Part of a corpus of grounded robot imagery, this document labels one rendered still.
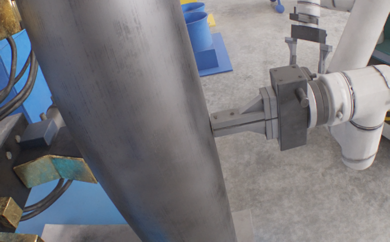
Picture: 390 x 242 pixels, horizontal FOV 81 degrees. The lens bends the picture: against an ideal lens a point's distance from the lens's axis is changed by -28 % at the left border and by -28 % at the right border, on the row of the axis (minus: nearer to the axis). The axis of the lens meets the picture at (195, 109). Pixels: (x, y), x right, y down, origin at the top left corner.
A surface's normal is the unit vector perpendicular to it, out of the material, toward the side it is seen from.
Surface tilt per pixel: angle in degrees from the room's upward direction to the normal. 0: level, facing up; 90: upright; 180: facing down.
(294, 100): 90
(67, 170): 90
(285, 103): 90
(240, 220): 0
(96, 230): 0
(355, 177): 0
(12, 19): 90
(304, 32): 67
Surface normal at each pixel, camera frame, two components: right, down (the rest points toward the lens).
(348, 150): -0.90, 0.38
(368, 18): -0.48, 0.21
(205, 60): 0.03, 0.56
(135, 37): 0.59, 0.34
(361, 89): -0.14, -0.25
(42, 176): 0.28, 0.49
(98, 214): -0.22, -0.80
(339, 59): -0.87, -0.14
